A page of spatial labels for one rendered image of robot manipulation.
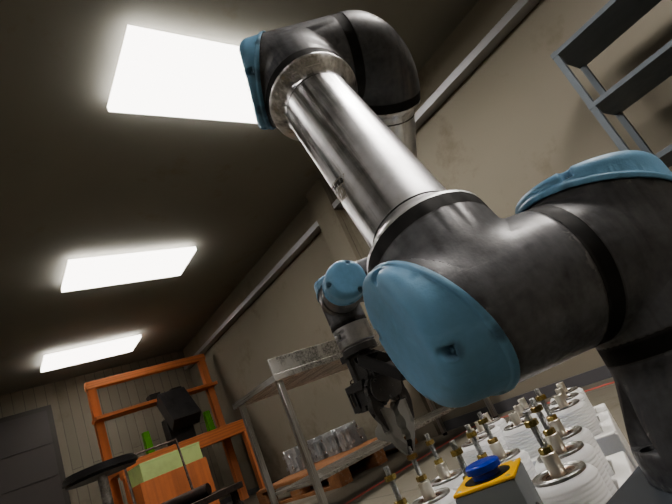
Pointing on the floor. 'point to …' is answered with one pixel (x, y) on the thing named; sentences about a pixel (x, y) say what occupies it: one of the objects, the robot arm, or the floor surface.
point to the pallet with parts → (324, 450)
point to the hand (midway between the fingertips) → (409, 445)
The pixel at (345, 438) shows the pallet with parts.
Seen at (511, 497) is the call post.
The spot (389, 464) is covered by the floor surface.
